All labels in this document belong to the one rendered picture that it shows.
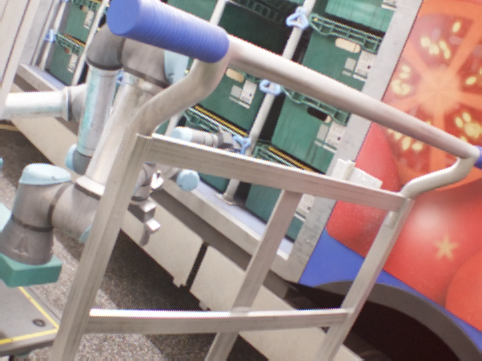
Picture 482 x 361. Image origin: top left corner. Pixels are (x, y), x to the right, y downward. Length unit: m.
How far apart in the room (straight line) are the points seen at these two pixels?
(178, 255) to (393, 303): 0.92
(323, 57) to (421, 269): 0.88
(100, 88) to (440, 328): 1.12
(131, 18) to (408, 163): 1.32
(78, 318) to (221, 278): 1.40
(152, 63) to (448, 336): 1.07
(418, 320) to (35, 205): 1.08
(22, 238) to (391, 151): 1.06
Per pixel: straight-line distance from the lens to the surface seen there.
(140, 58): 1.26
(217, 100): 2.35
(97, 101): 1.40
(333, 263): 1.75
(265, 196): 2.12
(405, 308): 1.65
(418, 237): 1.62
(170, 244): 2.22
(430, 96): 1.65
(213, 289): 2.07
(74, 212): 1.29
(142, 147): 0.59
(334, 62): 2.04
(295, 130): 2.07
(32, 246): 1.38
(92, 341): 2.20
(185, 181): 1.83
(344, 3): 2.09
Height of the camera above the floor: 1.22
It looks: 11 degrees down
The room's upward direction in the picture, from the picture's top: 23 degrees clockwise
